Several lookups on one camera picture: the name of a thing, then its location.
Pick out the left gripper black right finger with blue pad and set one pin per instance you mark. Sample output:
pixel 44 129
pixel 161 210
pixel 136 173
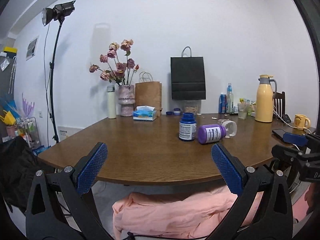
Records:
pixel 263 207

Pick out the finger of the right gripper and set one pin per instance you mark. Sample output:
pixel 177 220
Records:
pixel 310 140
pixel 295 157

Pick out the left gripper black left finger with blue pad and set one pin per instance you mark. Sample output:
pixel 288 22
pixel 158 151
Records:
pixel 44 217

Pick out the blue pill bottle white label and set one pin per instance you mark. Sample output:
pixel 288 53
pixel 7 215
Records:
pixel 187 127

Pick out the black smartphone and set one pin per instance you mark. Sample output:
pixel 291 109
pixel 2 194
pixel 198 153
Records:
pixel 282 135

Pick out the yellow mug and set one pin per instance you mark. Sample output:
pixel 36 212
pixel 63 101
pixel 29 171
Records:
pixel 302 121

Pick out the wooden chair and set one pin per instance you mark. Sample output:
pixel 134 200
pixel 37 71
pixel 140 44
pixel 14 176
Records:
pixel 279 104

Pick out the clear plastic bottle white neck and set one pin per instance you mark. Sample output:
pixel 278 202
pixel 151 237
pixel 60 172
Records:
pixel 230 126

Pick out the clear drinking glass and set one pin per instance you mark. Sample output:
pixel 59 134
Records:
pixel 242 110

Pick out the yellow thermos jug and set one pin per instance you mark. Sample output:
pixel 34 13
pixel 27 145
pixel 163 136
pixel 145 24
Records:
pixel 264 101

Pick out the black jacket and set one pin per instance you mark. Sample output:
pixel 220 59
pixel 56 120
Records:
pixel 18 168

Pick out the blue soda can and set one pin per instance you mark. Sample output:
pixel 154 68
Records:
pixel 222 104

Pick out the purple pill bottle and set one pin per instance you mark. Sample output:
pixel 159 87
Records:
pixel 211 133

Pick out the white calendar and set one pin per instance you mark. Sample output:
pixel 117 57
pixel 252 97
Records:
pixel 65 132

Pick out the clear jar with grains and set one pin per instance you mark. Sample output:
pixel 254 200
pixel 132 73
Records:
pixel 192 106

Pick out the small blue white jar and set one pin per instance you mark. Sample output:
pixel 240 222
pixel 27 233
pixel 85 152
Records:
pixel 177 111

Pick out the black paper bag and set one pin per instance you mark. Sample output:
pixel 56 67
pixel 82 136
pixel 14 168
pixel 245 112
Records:
pixel 187 77

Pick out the blue tissue pack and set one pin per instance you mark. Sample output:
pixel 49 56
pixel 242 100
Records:
pixel 145 113

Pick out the brown paper bag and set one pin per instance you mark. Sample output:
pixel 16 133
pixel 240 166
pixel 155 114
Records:
pixel 148 92

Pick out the pink ceramic vase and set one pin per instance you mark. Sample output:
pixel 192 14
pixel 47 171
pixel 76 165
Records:
pixel 126 100

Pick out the white thermos flask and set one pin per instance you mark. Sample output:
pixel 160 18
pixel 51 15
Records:
pixel 111 102

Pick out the dried pink flowers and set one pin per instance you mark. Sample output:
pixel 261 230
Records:
pixel 120 67

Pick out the black studio light stand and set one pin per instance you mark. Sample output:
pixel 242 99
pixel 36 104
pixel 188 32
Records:
pixel 58 13

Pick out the wire shelf with items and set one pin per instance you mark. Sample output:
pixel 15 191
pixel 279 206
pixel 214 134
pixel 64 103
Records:
pixel 21 122

